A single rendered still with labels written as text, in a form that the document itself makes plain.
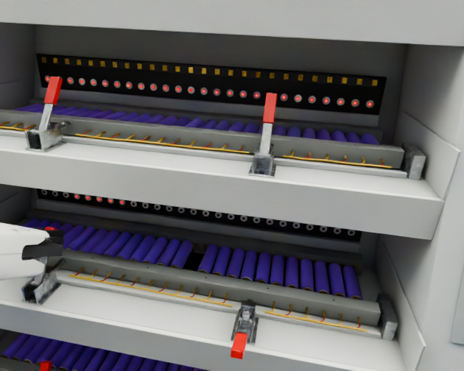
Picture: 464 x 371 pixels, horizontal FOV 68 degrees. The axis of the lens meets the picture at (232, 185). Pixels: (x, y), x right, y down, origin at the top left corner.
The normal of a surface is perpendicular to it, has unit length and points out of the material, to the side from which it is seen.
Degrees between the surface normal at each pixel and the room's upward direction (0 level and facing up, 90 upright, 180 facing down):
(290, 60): 90
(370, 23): 107
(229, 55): 90
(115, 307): 17
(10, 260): 90
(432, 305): 90
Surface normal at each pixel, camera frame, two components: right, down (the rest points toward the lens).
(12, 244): 0.98, -0.04
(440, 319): -0.16, 0.11
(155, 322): 0.05, -0.91
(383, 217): -0.18, 0.39
